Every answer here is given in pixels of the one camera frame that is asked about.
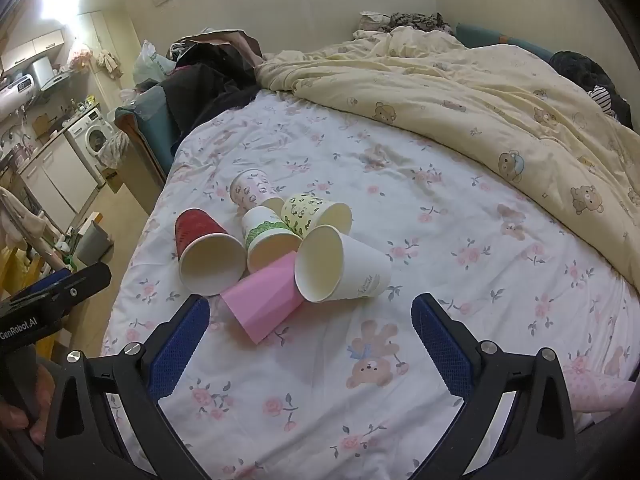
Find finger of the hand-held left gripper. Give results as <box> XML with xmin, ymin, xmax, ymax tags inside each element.
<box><xmin>9</xmin><ymin>262</ymin><xmax>112</xmax><ymax>322</ymax></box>

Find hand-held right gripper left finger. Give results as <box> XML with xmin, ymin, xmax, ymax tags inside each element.
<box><xmin>42</xmin><ymin>293</ymin><xmax>211</xmax><ymax>480</ymax></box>

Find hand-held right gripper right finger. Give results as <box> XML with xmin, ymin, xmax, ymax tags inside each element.
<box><xmin>410</xmin><ymin>293</ymin><xmax>577</xmax><ymax>480</ymax></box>

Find pink paper cup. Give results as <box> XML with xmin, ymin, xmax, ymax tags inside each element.
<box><xmin>220</xmin><ymin>251</ymin><xmax>306</xmax><ymax>345</ymax></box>

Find plain white paper cup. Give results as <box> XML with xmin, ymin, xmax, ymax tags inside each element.
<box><xmin>294</xmin><ymin>224</ymin><xmax>392</xmax><ymax>304</ymax></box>

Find red paper cup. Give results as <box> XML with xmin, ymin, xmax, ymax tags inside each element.
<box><xmin>173</xmin><ymin>208</ymin><xmax>247</xmax><ymax>297</ymax></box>

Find green lace print cup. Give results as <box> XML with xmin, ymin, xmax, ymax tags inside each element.
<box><xmin>242</xmin><ymin>206</ymin><xmax>303</xmax><ymax>275</ymax></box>

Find pink panda print cup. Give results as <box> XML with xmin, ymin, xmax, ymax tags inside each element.
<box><xmin>229</xmin><ymin>169</ymin><xmax>286</xmax><ymax>216</ymax></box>

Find yellow green print cup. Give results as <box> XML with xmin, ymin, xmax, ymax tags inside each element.
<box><xmin>280</xmin><ymin>193</ymin><xmax>353</xmax><ymax>241</ymax></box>

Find person's left hand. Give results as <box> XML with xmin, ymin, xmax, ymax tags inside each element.
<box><xmin>0</xmin><ymin>359</ymin><xmax>59</xmax><ymax>448</ymax></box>

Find grey trash bin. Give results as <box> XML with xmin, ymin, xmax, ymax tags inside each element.
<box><xmin>75</xmin><ymin>221</ymin><xmax>115</xmax><ymax>267</ymax></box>

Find beige hanging cloth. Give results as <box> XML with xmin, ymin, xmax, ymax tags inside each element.
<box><xmin>0</xmin><ymin>186</ymin><xmax>51</xmax><ymax>252</ymax></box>

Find white kitchen base cabinet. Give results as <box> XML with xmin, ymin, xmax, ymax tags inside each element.
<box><xmin>19</xmin><ymin>135</ymin><xmax>102</xmax><ymax>231</ymax></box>

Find white washing machine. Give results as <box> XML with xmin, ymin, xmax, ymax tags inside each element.
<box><xmin>65</xmin><ymin>105</ymin><xmax>119</xmax><ymax>182</ymax></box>

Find pink patterned pants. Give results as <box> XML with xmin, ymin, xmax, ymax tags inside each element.
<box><xmin>562</xmin><ymin>367</ymin><xmax>636</xmax><ymax>414</ymax></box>

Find teal bed footboard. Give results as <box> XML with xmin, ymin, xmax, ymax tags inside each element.
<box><xmin>114</xmin><ymin>85</ymin><xmax>177</xmax><ymax>187</ymax></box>

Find white water heater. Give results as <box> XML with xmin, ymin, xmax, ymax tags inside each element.
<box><xmin>0</xmin><ymin>74</ymin><xmax>36</xmax><ymax>107</ymax></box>

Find range hood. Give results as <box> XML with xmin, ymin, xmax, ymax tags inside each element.
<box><xmin>30</xmin><ymin>56</ymin><xmax>72</xmax><ymax>92</ymax></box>

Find white plastic bag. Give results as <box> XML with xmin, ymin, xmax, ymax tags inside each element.
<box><xmin>132</xmin><ymin>40</ymin><xmax>176</xmax><ymax>86</ymax></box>

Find dark clothes pile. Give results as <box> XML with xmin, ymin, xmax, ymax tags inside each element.
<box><xmin>167</xmin><ymin>34</ymin><xmax>264</xmax><ymax>147</ymax></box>

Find yellow bear print duvet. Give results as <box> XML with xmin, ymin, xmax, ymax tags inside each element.
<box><xmin>255</xmin><ymin>27</ymin><xmax>640</xmax><ymax>292</ymax></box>

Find striped cloth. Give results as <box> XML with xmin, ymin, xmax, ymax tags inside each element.
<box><xmin>587</xmin><ymin>86</ymin><xmax>617</xmax><ymax>117</ymax></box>

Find black fluffy cloth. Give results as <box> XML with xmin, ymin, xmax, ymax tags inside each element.
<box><xmin>550</xmin><ymin>51</ymin><xmax>634</xmax><ymax>122</ymax></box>

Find teal headboard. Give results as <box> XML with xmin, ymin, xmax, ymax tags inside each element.
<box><xmin>455</xmin><ymin>22</ymin><xmax>557</xmax><ymax>63</ymax></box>

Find dark floral cloth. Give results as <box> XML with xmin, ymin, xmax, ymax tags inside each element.
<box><xmin>387</xmin><ymin>11</ymin><xmax>457</xmax><ymax>37</ymax></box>

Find white wall cabinets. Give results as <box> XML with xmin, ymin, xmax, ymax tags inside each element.
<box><xmin>0</xmin><ymin>29</ymin><xmax>66</xmax><ymax>74</ymax></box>

